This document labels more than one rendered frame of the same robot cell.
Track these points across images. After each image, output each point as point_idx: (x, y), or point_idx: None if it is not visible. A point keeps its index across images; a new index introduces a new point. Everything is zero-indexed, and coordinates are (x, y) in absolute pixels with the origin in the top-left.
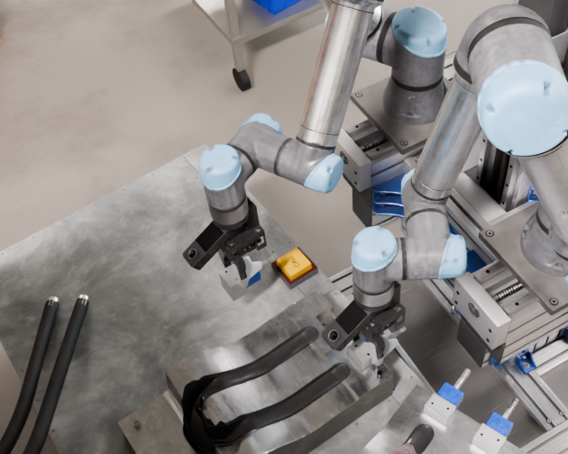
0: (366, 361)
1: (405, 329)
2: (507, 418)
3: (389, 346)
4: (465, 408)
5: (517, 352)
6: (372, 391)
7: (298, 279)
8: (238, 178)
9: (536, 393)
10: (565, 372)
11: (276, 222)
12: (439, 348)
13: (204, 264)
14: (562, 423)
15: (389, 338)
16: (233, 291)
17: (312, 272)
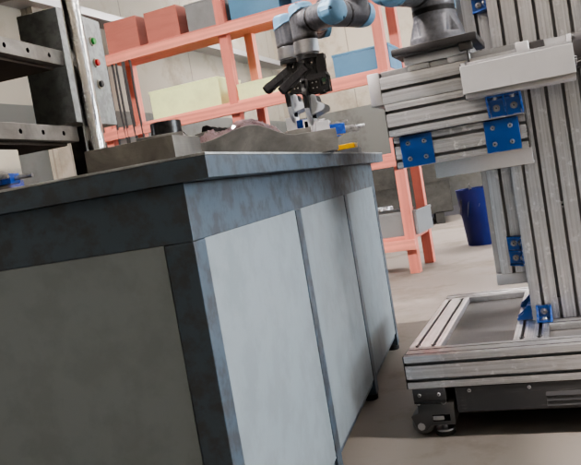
0: (304, 120)
1: (346, 120)
2: (346, 125)
3: (317, 106)
4: (467, 335)
5: (405, 132)
6: (298, 133)
7: (341, 149)
8: (286, 24)
9: (533, 328)
10: None
11: (369, 152)
12: (491, 318)
13: (268, 89)
14: (531, 339)
15: (332, 122)
16: (287, 123)
17: (352, 149)
